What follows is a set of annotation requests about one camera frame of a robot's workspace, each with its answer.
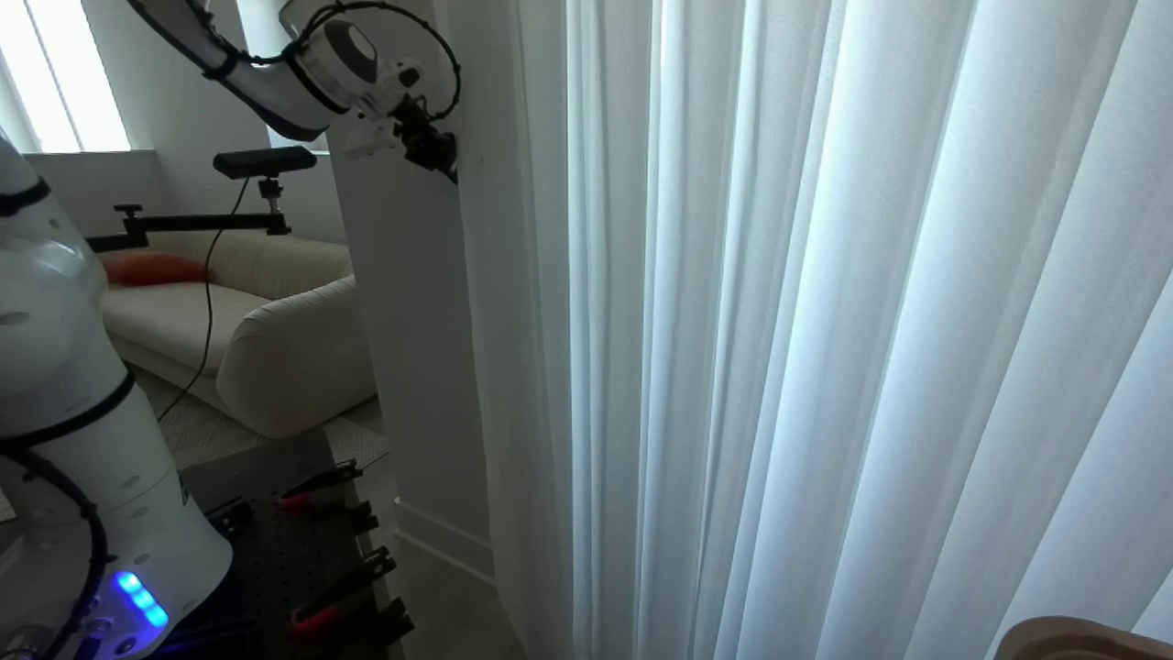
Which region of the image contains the red-handled black clamp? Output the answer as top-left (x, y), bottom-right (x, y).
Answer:
top-left (275, 463), bottom-right (379, 536)
top-left (289, 547), bottom-right (414, 641)

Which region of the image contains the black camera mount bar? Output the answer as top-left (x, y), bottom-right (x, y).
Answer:
top-left (88, 176), bottom-right (289, 254)

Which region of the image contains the brown wooden chair back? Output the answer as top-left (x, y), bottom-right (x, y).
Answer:
top-left (993, 617), bottom-right (1173, 660)

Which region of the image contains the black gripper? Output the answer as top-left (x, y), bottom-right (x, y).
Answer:
top-left (391, 94), bottom-right (458, 178)

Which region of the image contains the upper red-handled black clamp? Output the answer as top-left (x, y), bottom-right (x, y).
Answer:
top-left (275, 463), bottom-right (379, 536)

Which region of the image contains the red cushion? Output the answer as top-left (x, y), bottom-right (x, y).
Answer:
top-left (104, 254), bottom-right (209, 287)

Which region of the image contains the black stereo camera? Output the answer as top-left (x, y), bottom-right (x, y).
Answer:
top-left (214, 145), bottom-right (314, 178)

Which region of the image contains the lower red-handled black clamp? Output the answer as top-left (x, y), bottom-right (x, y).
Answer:
top-left (289, 547), bottom-right (414, 641)

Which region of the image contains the cream sofa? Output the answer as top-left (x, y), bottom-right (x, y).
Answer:
top-left (100, 231), bottom-right (372, 438)

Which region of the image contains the black cable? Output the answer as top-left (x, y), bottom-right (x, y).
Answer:
top-left (155, 207), bottom-right (254, 424)

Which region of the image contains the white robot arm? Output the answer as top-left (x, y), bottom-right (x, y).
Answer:
top-left (0, 0), bottom-right (383, 641)

